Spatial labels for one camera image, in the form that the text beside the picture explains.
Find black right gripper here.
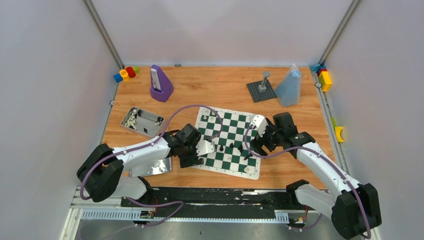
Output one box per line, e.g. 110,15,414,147
249,120,284,159

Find silver tin lid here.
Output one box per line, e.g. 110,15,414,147
128,157,173,178

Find green white chess board mat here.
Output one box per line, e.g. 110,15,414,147
193,107,261,180

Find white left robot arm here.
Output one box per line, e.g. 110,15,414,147
76,123,216,207

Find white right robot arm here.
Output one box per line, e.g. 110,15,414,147
243,112,382,240

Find white chess pieces in tin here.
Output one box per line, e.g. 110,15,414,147
124,110,138,130

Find silver tin box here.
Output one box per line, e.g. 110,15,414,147
120,106,166,138

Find blue plastic bag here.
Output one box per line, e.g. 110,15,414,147
274,64,302,107

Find grey lego baseplate with tower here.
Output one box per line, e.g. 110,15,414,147
246,71,277,103

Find purple metronome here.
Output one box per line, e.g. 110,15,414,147
150,64,174,103

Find yellow curved block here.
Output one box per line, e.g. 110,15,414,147
334,126,344,143

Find yellow red blue duplo bricks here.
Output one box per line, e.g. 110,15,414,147
309,64,332,92

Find colourful toy block stack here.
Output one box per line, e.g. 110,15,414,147
113,66,140,83

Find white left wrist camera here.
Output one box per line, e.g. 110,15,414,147
196,139,216,156

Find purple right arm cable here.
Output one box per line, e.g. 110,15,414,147
243,125,373,240

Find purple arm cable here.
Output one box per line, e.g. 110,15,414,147
243,125,373,240
79,104,224,201

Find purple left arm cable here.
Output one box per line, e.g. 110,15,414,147
79,104,224,201

